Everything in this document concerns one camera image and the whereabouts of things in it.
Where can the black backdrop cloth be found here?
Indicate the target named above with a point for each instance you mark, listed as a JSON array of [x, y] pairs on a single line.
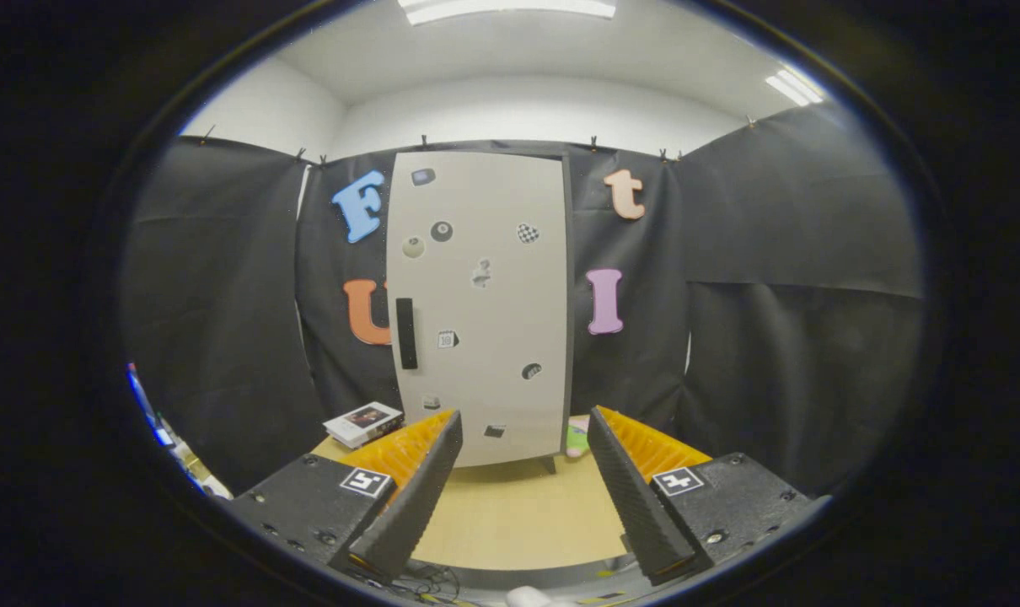
[[771, 236]]

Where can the large ceiling light panel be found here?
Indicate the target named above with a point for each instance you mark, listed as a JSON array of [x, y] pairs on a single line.
[[510, 8]]

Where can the white rounded object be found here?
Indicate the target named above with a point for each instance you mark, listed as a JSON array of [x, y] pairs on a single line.
[[528, 598]]

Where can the white book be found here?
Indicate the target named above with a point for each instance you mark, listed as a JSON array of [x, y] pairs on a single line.
[[362, 420]]

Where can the green pink plush toy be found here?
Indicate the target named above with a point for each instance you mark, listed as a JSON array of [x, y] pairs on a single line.
[[576, 438]]

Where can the grey shoe cabinet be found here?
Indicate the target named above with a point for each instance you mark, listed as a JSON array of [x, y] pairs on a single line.
[[571, 295]]

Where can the colourful blurred items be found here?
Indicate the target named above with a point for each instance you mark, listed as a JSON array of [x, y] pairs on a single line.
[[169, 438]]

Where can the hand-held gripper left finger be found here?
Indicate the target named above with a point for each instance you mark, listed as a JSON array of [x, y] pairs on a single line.
[[417, 506]]

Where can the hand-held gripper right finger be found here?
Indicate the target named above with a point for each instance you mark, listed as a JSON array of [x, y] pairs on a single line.
[[636, 506]]

